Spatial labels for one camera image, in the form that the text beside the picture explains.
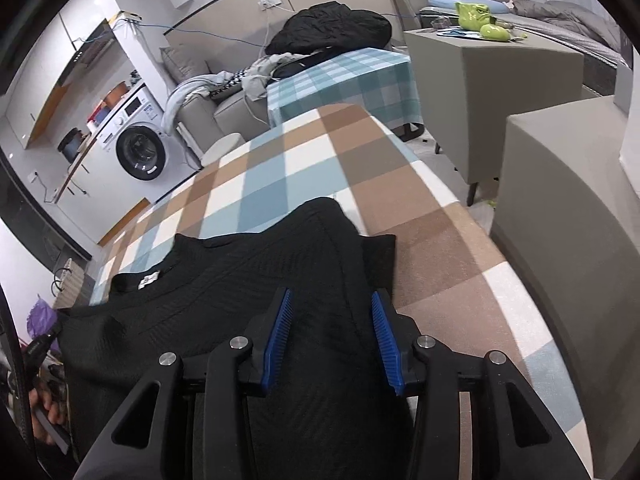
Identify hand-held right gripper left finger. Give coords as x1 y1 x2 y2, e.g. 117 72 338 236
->
75 287 296 480

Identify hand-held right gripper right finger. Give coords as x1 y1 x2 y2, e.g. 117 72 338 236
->
370 289 593 480

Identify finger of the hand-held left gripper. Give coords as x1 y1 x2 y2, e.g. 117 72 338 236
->
24 321 63 367

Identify black knit sweater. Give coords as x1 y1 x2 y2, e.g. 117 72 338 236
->
57 197 416 480

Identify light grey clothes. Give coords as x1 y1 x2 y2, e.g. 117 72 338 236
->
242 52 301 101

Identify person's left hand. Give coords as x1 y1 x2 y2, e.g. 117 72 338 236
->
27 382 71 446

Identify purple bag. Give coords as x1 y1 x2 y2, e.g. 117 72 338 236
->
22 296 61 346

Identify wicker laundry basket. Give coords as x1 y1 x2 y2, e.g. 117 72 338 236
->
52 259 93 311

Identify white counter cabinet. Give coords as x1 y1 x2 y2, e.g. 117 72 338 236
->
47 132 166 241

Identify checked brown blue blanket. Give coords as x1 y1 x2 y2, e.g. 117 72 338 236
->
90 104 586 480

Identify round white stool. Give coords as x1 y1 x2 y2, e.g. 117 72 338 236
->
200 132 246 168

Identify black pot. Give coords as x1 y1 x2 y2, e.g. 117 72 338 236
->
57 127 86 161

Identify white washing machine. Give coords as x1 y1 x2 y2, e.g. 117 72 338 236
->
95 84 198 196

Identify large grey cabinet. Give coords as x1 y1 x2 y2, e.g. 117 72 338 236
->
492 95 640 480

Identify grey sofa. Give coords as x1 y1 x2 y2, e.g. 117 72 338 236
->
160 45 281 156

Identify white upper cabinet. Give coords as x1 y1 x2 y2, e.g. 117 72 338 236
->
5 10 76 151

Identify houndstooth pillow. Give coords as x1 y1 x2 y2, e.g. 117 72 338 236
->
207 67 251 101

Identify copper pot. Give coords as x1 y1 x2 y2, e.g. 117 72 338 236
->
107 82 131 108

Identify teal checked tablecloth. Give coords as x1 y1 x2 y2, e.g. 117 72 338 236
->
266 47 425 136

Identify white throw blanket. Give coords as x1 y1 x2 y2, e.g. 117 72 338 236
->
162 74 221 133

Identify small grey cabinet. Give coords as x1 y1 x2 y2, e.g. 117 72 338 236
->
402 27 586 206

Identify range hood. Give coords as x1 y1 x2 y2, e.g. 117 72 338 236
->
70 35 121 66

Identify black puffer jacket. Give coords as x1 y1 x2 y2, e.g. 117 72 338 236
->
265 2 392 56

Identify green toy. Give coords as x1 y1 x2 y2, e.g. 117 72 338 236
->
454 1 528 42

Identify light blue pillow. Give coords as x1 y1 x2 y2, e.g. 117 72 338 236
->
429 0 511 15

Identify grey duvet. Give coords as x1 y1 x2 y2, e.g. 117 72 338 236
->
510 0 631 66

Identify blue cable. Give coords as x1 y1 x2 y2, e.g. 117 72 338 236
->
120 7 421 53

